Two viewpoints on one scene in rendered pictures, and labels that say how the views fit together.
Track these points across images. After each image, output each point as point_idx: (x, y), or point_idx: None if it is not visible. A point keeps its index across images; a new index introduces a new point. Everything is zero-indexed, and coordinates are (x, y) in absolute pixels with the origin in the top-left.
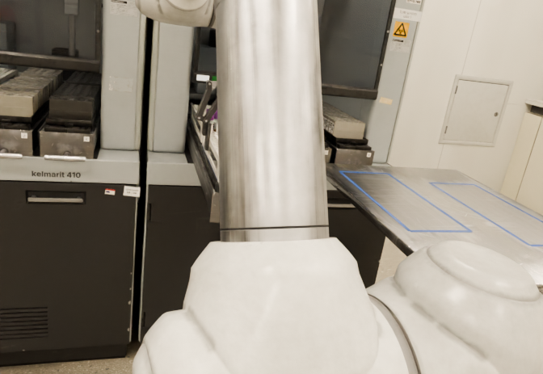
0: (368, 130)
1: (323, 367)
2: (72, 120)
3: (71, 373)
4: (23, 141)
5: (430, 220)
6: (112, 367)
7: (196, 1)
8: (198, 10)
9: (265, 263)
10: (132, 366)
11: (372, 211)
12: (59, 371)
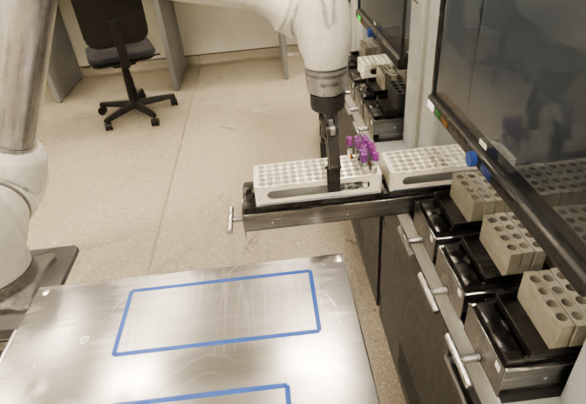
0: (579, 353)
1: None
2: (381, 104)
3: (366, 290)
4: (361, 106)
5: (151, 321)
6: (377, 313)
7: (274, 23)
8: (282, 32)
9: None
10: (380, 325)
11: (181, 272)
12: (368, 283)
